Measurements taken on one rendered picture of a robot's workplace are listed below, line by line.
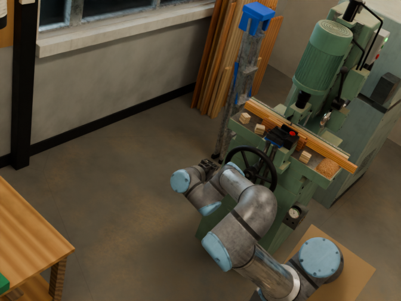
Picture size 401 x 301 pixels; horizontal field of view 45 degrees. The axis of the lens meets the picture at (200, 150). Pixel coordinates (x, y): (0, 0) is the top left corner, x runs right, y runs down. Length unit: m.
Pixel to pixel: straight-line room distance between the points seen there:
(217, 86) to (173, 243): 1.51
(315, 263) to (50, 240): 1.12
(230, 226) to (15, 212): 1.22
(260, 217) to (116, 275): 1.56
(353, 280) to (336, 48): 1.00
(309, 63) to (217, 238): 1.19
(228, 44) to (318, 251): 2.29
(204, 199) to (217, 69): 2.15
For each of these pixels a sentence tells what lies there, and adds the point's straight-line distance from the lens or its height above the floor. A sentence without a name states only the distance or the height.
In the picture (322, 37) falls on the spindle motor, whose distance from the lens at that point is 2.28.
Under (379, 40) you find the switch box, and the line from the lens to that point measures 2.59.
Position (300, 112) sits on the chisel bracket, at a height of 1.07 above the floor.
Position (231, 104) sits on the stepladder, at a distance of 3.44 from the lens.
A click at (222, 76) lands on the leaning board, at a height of 0.41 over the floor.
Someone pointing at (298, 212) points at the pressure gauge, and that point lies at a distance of 2.51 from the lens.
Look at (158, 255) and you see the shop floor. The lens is 2.95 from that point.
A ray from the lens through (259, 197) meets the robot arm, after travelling 1.42.
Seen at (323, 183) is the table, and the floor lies 0.87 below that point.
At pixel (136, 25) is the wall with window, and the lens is 3.33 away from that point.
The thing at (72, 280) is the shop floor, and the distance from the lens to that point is 2.77.
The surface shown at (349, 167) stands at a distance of 2.54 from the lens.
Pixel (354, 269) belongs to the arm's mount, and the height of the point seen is 0.83.
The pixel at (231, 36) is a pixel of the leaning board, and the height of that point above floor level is 0.73.
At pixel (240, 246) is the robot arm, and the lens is 1.39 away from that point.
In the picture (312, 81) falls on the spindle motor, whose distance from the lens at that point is 2.36.
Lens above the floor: 2.26
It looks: 37 degrees down
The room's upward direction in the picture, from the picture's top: 18 degrees clockwise
